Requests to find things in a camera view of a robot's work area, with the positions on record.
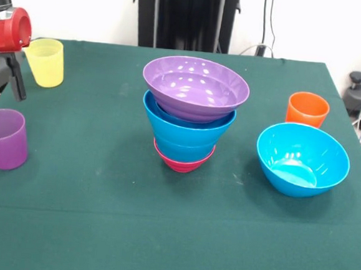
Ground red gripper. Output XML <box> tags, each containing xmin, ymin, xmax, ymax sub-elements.
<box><xmin>0</xmin><ymin>5</ymin><xmax>36</xmax><ymax>103</ymax></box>

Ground purple cup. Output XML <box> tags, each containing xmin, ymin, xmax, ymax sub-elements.
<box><xmin>0</xmin><ymin>108</ymin><xmax>32</xmax><ymax>172</ymax></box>

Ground small dark blue bowl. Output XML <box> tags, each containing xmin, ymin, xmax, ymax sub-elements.
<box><xmin>152</xmin><ymin>99</ymin><xmax>184</xmax><ymax>122</ymax></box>

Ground large blue bowl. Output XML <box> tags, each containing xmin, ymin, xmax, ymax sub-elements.
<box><xmin>252</xmin><ymin>119</ymin><xmax>354</xmax><ymax>203</ymax></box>
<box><xmin>138</xmin><ymin>88</ymin><xmax>239</xmax><ymax>151</ymax></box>

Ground wide purple bowl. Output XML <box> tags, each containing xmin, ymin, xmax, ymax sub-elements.
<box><xmin>138</xmin><ymin>53</ymin><xmax>253</xmax><ymax>128</ymax></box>

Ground small red bowl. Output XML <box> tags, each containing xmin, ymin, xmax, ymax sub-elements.
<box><xmin>150</xmin><ymin>138</ymin><xmax>217</xmax><ymax>176</ymax></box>

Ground yellow cup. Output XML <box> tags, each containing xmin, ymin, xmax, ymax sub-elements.
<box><xmin>21</xmin><ymin>36</ymin><xmax>67</xmax><ymax>89</ymax></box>

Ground dark green tablecloth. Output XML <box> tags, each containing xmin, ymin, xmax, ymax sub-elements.
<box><xmin>0</xmin><ymin>34</ymin><xmax>361</xmax><ymax>270</ymax></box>

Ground orange cup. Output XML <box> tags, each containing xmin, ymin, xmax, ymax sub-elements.
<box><xmin>284</xmin><ymin>90</ymin><xmax>332</xmax><ymax>130</ymax></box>

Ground black wall cable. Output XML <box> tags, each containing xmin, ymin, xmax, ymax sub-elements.
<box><xmin>238</xmin><ymin>0</ymin><xmax>280</xmax><ymax>59</ymax></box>

